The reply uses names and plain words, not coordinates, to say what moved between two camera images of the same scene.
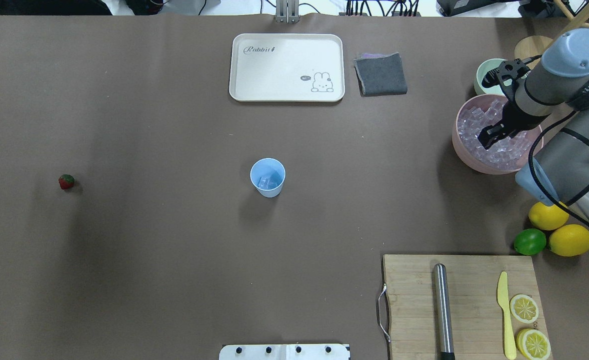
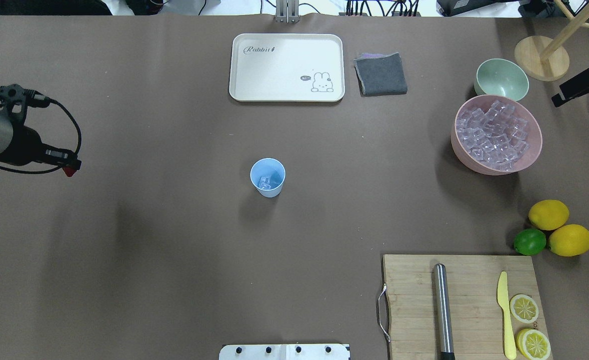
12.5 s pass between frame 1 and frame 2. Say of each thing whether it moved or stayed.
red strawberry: moved
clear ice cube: stayed
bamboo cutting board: stayed
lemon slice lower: stayed
